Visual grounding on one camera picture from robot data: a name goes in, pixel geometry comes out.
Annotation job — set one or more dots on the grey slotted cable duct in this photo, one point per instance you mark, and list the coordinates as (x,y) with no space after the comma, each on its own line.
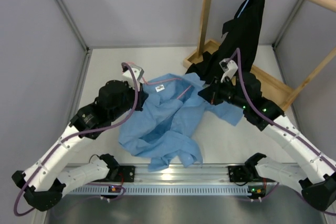
(170,190)

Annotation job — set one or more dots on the wooden clothes rack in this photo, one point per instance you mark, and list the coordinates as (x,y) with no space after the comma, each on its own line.
(272,88)

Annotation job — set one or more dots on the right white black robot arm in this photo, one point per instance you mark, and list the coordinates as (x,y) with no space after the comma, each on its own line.
(313,175)

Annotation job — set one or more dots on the pink wire hanger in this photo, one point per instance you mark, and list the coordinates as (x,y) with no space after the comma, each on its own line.
(155,83)

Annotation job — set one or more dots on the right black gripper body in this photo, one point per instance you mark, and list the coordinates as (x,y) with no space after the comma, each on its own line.
(228,93)

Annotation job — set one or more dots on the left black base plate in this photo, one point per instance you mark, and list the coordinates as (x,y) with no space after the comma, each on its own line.
(125,173)

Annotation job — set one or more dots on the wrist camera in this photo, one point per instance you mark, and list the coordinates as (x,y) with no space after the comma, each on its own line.
(129,69)
(229,68)

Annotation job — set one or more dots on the aluminium mounting rail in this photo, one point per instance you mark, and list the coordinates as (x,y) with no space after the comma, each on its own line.
(176,174)

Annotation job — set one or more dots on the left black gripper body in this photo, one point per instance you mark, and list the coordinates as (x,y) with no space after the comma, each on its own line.
(130,95)

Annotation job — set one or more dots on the light blue shirt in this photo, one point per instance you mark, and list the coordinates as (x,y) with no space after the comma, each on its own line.
(163,129)

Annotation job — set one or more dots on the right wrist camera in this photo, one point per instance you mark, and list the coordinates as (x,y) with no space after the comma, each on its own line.
(229,68)

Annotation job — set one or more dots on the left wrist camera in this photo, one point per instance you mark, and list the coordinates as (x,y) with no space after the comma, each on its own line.
(129,69)

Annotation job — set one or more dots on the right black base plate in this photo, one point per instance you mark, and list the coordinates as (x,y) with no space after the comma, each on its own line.
(239,174)

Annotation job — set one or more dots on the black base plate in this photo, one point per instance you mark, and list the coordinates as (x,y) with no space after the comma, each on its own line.
(239,174)
(125,173)

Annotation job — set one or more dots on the black shirt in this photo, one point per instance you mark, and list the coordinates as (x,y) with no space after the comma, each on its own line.
(241,32)

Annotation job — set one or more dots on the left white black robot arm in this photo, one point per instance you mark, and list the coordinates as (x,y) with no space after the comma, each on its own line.
(45,183)

